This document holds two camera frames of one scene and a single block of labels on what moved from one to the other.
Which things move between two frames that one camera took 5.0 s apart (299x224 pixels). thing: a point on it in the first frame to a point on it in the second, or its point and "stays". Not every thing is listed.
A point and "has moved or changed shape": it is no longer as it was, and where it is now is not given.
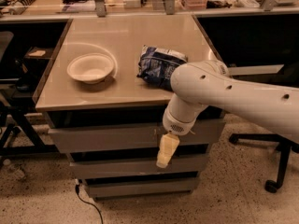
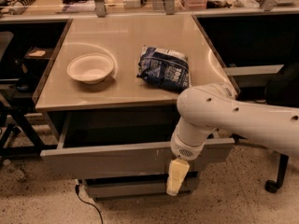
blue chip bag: (157, 65) stays
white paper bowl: (91, 68) stays
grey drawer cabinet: (105, 91) stays
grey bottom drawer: (120, 188) stays
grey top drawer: (207, 135) has moved or changed shape
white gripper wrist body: (175, 124) to (184, 147)
